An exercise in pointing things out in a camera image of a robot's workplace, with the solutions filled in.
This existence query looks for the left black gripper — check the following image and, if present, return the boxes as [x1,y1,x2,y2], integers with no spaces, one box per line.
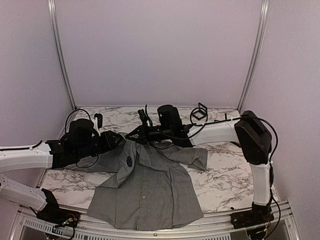
[74,130,123,161]

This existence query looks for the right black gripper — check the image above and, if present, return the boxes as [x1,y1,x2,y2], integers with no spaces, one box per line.
[125,122,173,146]

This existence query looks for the grey button-up shirt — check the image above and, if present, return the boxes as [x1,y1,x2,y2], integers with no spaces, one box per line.
[68,140,208,220]

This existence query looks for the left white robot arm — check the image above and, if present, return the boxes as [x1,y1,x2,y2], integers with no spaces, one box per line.
[0,113,124,223]

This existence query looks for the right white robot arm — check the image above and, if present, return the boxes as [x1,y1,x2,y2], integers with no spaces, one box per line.
[125,104,276,224]

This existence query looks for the blue night scene brooch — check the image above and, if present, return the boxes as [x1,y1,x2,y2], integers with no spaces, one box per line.
[126,156,133,168]

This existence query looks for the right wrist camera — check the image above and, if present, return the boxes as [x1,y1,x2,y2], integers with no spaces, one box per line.
[137,104,153,127]

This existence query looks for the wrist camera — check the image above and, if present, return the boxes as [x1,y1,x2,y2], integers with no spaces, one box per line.
[137,104,153,127]
[93,113,103,132]

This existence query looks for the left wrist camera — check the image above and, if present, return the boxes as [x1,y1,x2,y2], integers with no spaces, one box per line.
[93,113,103,132]

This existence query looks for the black display frame back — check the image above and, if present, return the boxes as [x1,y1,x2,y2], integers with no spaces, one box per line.
[190,102,208,121]

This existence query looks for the black display frame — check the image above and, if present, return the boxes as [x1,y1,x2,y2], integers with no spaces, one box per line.
[231,141,241,147]
[190,102,208,121]

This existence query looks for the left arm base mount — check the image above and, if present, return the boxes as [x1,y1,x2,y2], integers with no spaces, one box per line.
[36,188,80,228]

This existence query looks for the black display frame front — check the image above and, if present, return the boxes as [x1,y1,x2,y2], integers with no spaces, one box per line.
[231,141,241,147]

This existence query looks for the left aluminium frame post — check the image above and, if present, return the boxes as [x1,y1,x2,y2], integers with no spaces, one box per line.
[47,0,77,110]

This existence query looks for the aluminium frame post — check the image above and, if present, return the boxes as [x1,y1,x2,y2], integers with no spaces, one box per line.
[237,0,270,113]
[47,0,77,110]

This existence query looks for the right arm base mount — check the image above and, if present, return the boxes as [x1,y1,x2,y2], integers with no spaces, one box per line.
[230,203,275,229]

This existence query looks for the front aluminium rail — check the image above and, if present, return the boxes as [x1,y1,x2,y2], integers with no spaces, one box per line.
[9,202,301,240]

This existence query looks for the right aluminium frame post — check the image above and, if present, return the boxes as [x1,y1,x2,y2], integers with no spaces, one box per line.
[237,0,270,113]

